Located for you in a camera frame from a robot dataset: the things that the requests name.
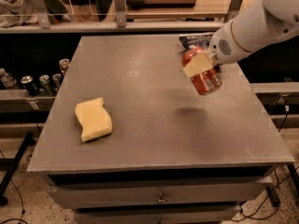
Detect red coke can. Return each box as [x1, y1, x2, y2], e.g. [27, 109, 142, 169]
[181, 47, 222, 95]

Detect dark blue chip bag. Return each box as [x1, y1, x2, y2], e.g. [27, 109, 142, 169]
[179, 32, 213, 50]

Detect black stand leg left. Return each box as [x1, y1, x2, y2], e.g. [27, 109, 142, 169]
[0, 132, 36, 206]

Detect left metal glass bracket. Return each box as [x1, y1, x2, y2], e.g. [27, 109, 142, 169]
[32, 0, 50, 29]

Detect silver can on shelf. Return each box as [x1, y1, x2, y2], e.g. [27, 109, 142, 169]
[52, 74, 63, 90]

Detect black cable right floor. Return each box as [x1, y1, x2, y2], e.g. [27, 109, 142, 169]
[230, 165, 299, 223]

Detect middle metal glass bracket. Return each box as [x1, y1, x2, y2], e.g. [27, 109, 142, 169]
[114, 0, 126, 28]

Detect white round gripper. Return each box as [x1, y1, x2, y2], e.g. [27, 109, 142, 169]
[183, 19, 250, 77]

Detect grey cloth behind glass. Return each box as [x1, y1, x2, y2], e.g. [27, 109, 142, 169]
[0, 0, 68, 29]

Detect green can on shelf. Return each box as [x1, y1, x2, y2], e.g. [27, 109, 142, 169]
[39, 75, 54, 96]

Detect plastic bottle on shelf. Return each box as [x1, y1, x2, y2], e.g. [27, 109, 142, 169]
[0, 68, 20, 90]

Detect red can on shelf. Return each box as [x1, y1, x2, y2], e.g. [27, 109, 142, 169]
[59, 59, 70, 76]

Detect black cable floor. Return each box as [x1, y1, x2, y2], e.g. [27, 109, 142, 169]
[0, 149, 29, 224]
[230, 165, 299, 223]

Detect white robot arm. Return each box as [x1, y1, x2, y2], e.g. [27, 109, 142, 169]
[183, 0, 299, 77]

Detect dark blue can on shelf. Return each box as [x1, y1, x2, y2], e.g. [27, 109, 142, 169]
[21, 76, 39, 96]

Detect right metal glass bracket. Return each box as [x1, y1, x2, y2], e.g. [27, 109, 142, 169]
[224, 0, 243, 21]

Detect metal glass bracket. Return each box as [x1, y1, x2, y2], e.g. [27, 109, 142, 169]
[32, 0, 50, 29]
[224, 0, 243, 21]
[114, 0, 126, 28]

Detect black cable left floor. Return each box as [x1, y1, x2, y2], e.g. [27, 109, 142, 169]
[0, 149, 29, 224]

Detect top drawer metal handle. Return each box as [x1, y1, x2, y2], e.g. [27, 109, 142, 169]
[156, 193, 167, 203]

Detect yellow sponge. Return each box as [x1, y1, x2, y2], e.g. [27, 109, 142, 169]
[75, 97, 113, 142]

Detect grey drawer cabinet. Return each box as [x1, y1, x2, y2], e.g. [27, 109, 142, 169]
[28, 35, 292, 224]

